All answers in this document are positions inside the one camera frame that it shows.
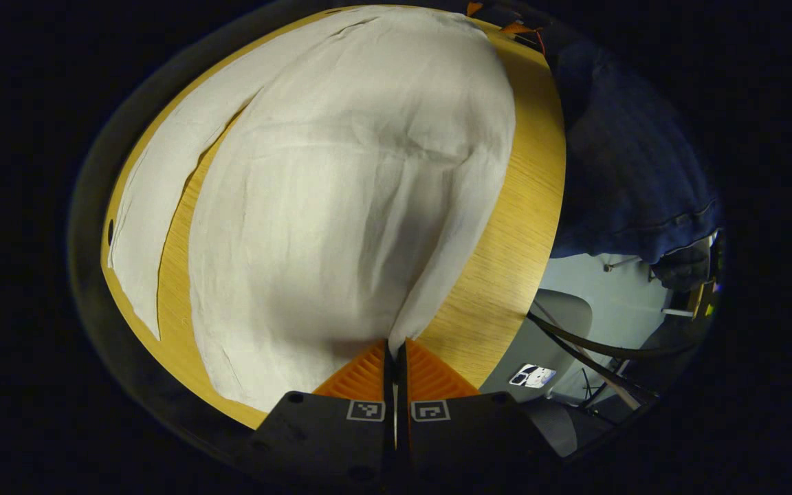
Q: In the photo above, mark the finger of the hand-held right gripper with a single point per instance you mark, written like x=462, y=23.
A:
x=520, y=31

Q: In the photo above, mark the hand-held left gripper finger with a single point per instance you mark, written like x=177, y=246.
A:
x=403, y=388
x=388, y=392

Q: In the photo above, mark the cream white jeans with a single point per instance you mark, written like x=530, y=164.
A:
x=341, y=206

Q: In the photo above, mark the small white printed card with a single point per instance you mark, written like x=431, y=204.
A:
x=533, y=376

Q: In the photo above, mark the grey chair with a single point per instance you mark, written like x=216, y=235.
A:
x=557, y=323

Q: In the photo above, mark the person's dark blue clothing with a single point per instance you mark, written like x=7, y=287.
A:
x=630, y=158

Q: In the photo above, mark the dark cloth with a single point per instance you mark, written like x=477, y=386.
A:
x=685, y=269

